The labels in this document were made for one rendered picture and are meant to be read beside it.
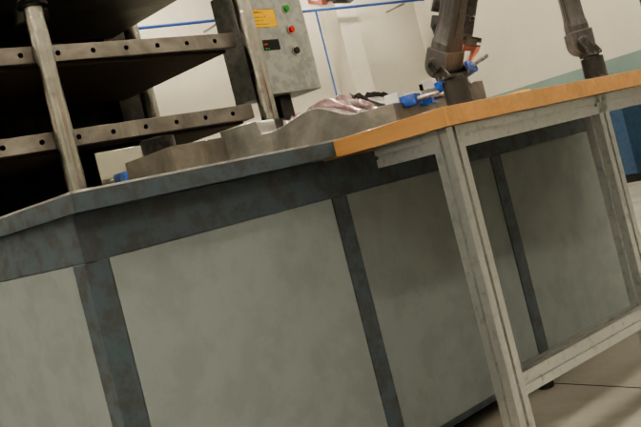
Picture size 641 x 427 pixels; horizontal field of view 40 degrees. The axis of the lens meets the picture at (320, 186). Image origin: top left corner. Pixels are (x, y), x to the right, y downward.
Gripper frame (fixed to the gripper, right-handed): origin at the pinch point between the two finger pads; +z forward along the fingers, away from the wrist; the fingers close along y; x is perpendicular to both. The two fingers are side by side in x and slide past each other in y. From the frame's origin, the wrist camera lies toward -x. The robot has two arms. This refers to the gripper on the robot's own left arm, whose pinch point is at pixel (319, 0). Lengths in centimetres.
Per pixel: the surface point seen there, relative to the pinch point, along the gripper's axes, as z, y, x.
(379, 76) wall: 602, -641, -89
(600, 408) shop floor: -37, -21, 121
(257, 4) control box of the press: 72, -39, -23
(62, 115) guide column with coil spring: 58, 52, 10
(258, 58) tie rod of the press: 59, -22, 0
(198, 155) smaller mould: -5, 53, 36
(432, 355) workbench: -16, 10, 96
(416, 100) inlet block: -27.8, 4.2, 35.2
